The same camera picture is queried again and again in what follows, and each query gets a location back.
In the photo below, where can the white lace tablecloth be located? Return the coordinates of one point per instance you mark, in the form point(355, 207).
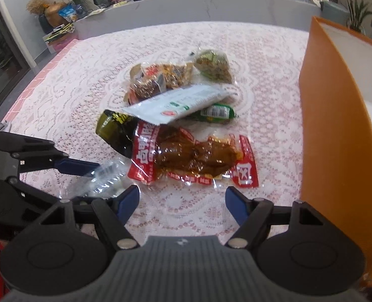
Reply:
point(78, 100)

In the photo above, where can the dark olive snack packet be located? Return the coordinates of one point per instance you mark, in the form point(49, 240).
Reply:
point(113, 129)

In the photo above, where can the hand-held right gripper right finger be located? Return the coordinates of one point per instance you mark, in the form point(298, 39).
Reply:
point(235, 207)

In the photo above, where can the small green snack packet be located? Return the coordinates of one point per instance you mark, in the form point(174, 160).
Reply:
point(217, 111)

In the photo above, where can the blue snack bag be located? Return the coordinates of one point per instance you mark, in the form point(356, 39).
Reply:
point(68, 12)

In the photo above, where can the clear plastic snack packet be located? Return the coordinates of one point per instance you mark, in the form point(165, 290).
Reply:
point(108, 176)

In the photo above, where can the pink basket with packets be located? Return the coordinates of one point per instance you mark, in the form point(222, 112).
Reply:
point(60, 39)

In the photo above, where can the orange printed snack packet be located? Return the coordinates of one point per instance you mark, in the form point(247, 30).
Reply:
point(151, 70)

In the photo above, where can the pink checked undercloth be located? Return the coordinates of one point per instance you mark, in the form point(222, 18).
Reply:
point(31, 85)

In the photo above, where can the long white snack packet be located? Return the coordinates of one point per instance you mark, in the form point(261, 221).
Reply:
point(179, 102)

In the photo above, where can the brown nut snack packet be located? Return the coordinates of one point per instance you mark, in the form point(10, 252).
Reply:
point(178, 74)

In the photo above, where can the grey marble media console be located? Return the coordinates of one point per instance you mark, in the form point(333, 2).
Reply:
point(204, 6)

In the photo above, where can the red packet of braised meat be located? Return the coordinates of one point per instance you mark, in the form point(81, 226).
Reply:
point(179, 154)

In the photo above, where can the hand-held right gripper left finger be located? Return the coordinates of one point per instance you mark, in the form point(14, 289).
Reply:
point(129, 204)

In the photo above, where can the glass sliding door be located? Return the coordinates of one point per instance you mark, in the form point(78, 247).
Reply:
point(0, 53)

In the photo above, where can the dark brown snack packet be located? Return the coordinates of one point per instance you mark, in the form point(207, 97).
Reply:
point(145, 91)

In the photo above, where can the greenish clear snack packet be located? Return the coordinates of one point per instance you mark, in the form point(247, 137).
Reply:
point(212, 64)

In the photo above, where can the orange storage box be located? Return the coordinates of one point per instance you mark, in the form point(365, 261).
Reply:
point(330, 132)

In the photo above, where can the bronze vase with dried flowers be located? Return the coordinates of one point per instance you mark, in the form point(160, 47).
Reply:
point(55, 11)

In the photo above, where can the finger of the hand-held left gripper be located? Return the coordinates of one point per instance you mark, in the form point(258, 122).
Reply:
point(38, 192)
point(75, 166)

